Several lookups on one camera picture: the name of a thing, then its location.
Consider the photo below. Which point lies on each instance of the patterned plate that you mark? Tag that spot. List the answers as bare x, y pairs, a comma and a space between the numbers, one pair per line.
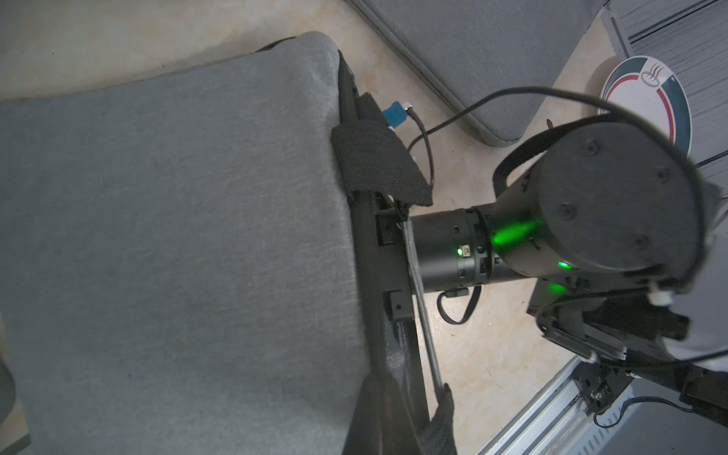
650, 89

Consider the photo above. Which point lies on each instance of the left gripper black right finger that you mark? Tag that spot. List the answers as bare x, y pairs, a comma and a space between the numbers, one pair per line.
437, 437

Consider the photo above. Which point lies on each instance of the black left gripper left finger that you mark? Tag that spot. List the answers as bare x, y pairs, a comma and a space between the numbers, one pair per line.
381, 423

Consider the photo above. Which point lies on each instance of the grey laptop sleeve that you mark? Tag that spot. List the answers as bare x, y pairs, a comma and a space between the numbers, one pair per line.
465, 50
188, 261

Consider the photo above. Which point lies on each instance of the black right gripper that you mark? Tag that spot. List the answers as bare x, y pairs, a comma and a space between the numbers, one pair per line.
454, 253

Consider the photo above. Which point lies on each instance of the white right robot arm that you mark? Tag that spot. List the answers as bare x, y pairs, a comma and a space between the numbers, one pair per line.
609, 221

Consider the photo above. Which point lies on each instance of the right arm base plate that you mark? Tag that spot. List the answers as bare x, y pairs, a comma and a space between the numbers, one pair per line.
700, 391

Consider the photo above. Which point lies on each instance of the aluminium front rail frame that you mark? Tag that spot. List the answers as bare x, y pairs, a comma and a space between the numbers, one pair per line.
575, 413

